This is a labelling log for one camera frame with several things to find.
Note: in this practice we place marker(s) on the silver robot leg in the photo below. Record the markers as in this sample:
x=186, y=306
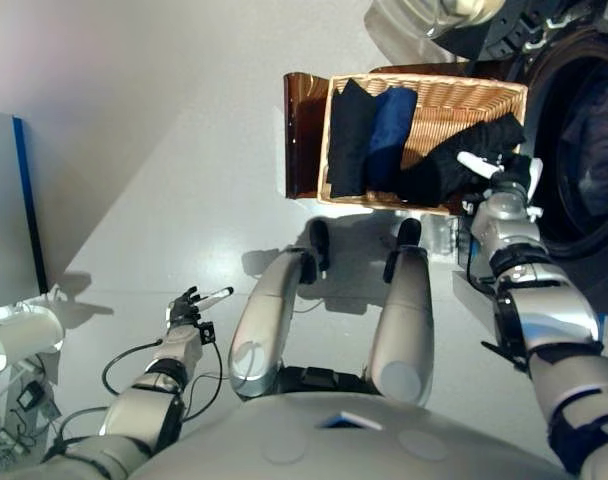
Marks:
x=264, y=325
x=404, y=325

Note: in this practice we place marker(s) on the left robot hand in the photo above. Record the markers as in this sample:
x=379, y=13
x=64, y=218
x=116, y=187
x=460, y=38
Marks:
x=183, y=310

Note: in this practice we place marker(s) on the grey front-load washing machine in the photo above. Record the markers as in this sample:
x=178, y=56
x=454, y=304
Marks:
x=549, y=100

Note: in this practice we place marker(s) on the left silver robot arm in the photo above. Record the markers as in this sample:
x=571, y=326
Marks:
x=144, y=400

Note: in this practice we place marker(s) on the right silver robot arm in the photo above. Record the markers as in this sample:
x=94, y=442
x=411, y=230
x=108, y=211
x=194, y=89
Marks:
x=549, y=310

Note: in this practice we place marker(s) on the left silver robot leg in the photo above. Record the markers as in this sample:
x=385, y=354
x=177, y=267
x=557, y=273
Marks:
x=264, y=325

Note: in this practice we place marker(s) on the silver robot torso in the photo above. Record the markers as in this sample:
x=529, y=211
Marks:
x=334, y=450

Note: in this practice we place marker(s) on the black power adapter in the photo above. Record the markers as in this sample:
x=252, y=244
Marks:
x=28, y=396

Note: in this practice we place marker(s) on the blue folded cloth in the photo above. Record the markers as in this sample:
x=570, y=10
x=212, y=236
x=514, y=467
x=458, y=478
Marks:
x=389, y=135

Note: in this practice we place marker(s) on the wicker laundry basket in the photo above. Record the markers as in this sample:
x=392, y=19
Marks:
x=454, y=105

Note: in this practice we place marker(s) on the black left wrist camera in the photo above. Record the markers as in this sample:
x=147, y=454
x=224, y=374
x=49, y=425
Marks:
x=207, y=333

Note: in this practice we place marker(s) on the round glass washing machine door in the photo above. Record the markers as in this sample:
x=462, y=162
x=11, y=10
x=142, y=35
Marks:
x=434, y=25

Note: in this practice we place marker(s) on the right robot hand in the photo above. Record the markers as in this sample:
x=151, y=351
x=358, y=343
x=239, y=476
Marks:
x=479, y=162

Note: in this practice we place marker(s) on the brown glossy side table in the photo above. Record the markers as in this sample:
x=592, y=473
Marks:
x=299, y=150

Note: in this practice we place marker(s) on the right silver robot leg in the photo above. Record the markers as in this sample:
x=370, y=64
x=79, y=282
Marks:
x=404, y=325

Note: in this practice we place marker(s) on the black cloth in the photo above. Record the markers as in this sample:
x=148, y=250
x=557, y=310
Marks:
x=444, y=175
x=349, y=145

